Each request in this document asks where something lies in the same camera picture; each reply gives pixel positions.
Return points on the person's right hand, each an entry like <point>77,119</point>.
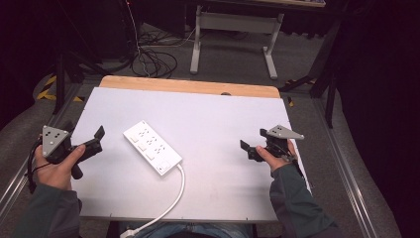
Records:
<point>276,160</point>

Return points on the white metal desk frame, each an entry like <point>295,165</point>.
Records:
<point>235,23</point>

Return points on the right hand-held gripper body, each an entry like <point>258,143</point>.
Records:
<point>282,139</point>

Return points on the wooden desk top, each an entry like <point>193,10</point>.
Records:
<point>264,2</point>

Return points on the aluminium floor rail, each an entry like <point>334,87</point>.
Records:
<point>346,178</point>
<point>23,172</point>

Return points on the black tripod stand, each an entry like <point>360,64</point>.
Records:
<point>67,69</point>

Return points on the black metal stand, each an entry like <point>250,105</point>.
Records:
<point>325,72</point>

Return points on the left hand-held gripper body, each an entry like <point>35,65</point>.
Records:
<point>52,140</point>

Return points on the white plug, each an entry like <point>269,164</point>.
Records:
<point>127,234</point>

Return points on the white power strip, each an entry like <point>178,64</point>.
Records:
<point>152,147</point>

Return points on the person's left hand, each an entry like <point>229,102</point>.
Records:
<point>56,172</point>

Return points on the person's legs in jeans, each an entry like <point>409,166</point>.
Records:
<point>194,230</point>

